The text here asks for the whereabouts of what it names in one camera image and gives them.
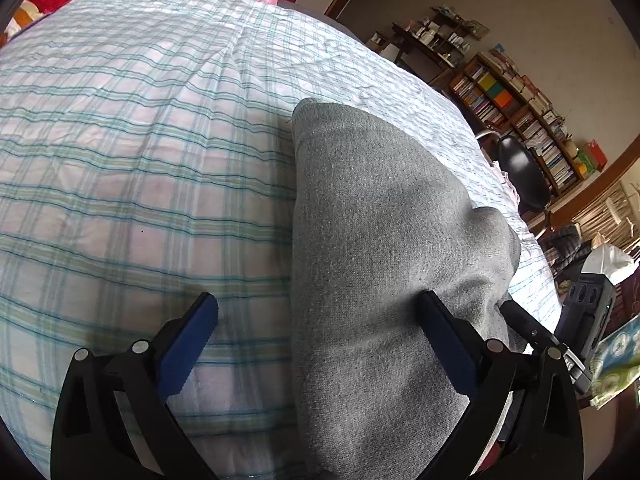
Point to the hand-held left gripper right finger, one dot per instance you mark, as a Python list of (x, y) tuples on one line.
[(450, 345)]

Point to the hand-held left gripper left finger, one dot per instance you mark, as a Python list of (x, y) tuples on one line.
[(187, 355)]

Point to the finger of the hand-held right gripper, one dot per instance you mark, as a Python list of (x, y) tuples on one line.
[(525, 322)]

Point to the grey pants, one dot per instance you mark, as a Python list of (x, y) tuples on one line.
[(380, 235)]

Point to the white cap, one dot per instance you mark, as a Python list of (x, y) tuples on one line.
[(607, 260)]

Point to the green printed bag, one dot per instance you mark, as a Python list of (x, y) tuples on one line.
[(617, 360)]

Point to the dark cloth pile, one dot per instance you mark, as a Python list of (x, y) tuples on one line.
[(567, 252)]

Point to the wooden slatted rack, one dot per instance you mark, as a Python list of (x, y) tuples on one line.
[(605, 210)]

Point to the black office chair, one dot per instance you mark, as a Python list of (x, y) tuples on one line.
[(522, 170)]

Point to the bed with plaid sheet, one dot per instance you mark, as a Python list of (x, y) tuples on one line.
[(150, 160)]

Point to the wooden bookshelf with books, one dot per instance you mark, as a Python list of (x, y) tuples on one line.
[(525, 110)]

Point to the cluttered wall shelf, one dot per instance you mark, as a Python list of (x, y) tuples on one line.
[(435, 35)]

